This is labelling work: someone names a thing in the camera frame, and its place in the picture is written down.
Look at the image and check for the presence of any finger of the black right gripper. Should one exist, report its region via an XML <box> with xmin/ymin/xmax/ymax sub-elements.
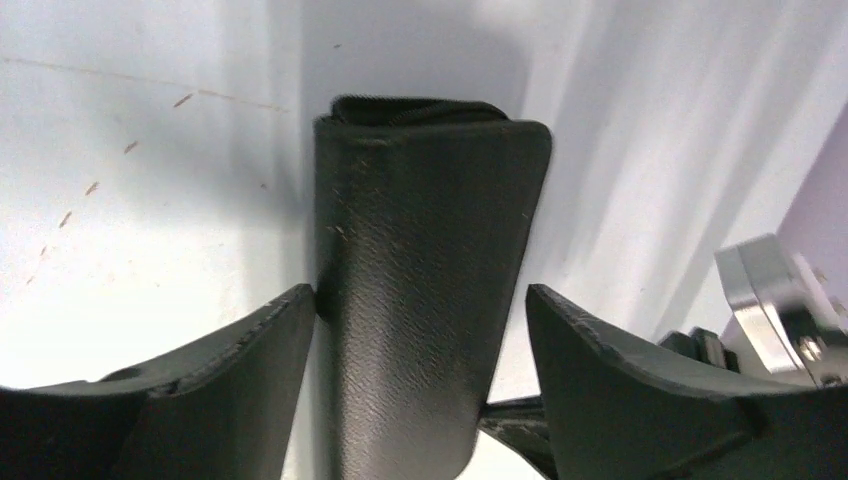
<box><xmin>478</xmin><ymin>396</ymin><xmax>558</xmax><ymax>480</ymax></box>

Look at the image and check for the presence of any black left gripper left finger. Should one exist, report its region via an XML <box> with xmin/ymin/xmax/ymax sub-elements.
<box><xmin>1</xmin><ymin>284</ymin><xmax>315</xmax><ymax>479</ymax></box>

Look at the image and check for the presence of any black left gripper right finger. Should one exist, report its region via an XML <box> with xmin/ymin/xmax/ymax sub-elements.
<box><xmin>525</xmin><ymin>284</ymin><xmax>847</xmax><ymax>479</ymax></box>

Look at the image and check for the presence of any black zippered tool case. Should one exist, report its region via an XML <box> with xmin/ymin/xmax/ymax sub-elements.
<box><xmin>314</xmin><ymin>95</ymin><xmax>553</xmax><ymax>479</ymax></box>

